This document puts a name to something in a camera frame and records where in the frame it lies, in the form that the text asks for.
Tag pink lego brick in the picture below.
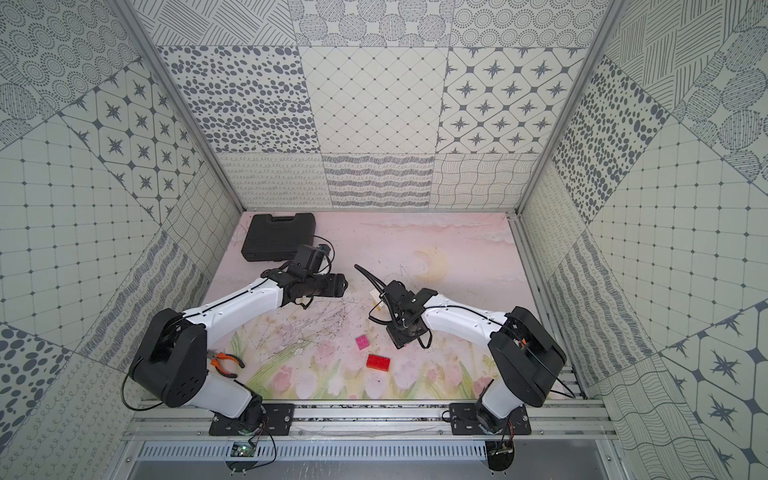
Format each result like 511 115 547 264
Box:
355 335 370 350

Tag red lego brick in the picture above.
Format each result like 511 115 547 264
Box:
366 354 391 372

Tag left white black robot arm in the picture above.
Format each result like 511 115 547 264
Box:
127 244 348 431

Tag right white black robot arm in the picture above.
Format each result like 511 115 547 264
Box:
371 281 567 431

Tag black plastic tool case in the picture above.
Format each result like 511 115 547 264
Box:
241 213 316 262

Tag pink floral table mat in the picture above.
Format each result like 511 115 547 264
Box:
216 212 535 400

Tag right black round controller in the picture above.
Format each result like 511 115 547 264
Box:
485 440 515 472

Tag left green circuit board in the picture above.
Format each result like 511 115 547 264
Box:
225 442 259 474

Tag orange handled pliers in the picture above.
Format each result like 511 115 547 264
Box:
207 351 245 379

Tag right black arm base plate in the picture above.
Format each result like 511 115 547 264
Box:
443 402 532 436

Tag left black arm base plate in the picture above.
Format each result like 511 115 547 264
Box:
209 403 296 436

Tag white slotted cable duct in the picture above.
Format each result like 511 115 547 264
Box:
138 440 486 461

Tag aluminium extrusion rail frame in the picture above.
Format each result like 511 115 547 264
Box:
121 398 618 441

